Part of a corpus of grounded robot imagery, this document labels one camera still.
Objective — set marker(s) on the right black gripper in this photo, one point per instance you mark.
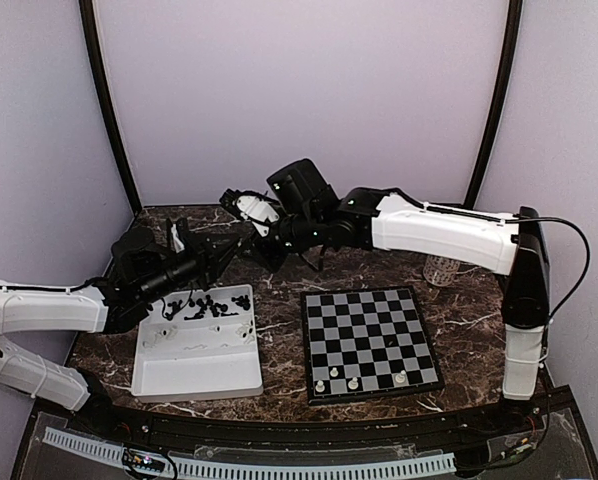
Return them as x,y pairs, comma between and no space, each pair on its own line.
267,257

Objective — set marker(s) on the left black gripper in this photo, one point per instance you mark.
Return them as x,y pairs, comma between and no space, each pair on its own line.
208,256

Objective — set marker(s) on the white chess piece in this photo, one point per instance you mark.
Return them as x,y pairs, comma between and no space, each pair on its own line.
352,384

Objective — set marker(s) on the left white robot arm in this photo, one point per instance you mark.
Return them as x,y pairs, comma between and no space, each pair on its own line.
99,305

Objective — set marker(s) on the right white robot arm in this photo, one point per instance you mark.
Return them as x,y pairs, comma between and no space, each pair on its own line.
505,244

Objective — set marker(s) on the white plastic compartment tray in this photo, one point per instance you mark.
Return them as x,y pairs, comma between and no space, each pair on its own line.
198,345

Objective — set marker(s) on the black and grey chessboard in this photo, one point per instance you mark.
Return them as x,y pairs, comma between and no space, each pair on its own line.
371,335

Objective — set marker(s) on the white mug orange inside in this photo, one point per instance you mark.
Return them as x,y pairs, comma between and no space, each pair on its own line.
440,271

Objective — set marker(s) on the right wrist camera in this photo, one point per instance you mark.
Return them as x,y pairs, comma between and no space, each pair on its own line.
301,189

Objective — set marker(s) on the black front rail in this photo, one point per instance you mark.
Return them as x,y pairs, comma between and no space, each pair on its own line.
340,426

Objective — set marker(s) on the white slotted cable duct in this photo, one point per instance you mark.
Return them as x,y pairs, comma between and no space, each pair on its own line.
222,463

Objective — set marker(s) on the left black frame post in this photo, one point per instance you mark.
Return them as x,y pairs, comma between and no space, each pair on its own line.
105,101

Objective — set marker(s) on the black frame post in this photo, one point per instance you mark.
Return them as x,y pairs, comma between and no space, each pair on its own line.
500,89
105,101

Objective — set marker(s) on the right black frame post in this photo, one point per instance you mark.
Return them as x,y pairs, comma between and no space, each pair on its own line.
500,89

